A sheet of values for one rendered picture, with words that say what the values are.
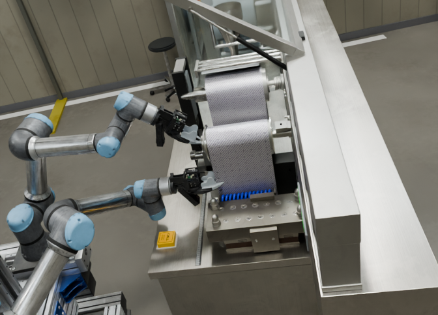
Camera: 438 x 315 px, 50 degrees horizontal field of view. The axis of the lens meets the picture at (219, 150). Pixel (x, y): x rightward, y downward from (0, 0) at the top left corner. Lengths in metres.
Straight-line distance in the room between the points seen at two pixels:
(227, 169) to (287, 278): 0.48
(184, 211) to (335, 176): 1.23
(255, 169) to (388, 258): 0.87
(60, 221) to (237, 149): 0.69
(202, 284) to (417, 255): 1.03
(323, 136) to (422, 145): 2.81
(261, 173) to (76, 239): 0.73
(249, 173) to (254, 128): 0.19
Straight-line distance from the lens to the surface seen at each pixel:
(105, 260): 3.38
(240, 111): 1.98
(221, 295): 1.99
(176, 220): 2.09
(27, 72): 5.65
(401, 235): 1.16
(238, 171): 1.86
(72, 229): 1.71
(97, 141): 1.78
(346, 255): 0.97
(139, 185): 1.93
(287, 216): 1.80
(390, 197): 1.25
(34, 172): 2.19
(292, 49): 1.45
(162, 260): 1.94
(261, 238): 1.80
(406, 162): 3.70
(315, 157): 1.03
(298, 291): 1.98
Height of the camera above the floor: 2.28
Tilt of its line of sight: 35 degrees down
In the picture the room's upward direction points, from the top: 13 degrees counter-clockwise
